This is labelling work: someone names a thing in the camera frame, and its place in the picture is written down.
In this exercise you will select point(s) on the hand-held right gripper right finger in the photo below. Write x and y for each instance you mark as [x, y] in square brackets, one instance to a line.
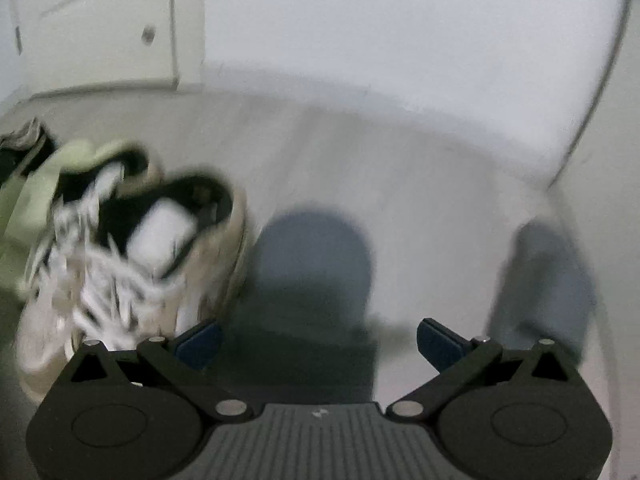
[437, 346]

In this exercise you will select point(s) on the grey slipper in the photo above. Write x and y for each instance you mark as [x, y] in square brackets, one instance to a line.
[542, 290]
[312, 260]

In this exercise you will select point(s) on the black sneaker white lining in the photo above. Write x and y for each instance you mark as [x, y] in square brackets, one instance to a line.
[20, 152]

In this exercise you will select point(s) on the white door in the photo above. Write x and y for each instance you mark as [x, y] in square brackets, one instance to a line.
[100, 20]

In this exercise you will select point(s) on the round metal door knob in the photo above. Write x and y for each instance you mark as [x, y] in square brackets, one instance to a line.
[148, 34]

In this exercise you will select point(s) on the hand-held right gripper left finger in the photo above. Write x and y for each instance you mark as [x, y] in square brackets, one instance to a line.
[200, 344]

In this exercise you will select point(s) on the light green slipper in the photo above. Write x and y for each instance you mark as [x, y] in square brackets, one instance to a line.
[30, 200]

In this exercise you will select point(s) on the metal door hinge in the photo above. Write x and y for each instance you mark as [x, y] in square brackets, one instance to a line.
[18, 40]

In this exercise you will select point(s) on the white lace-up sneaker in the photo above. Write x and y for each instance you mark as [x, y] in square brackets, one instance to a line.
[50, 320]
[165, 240]

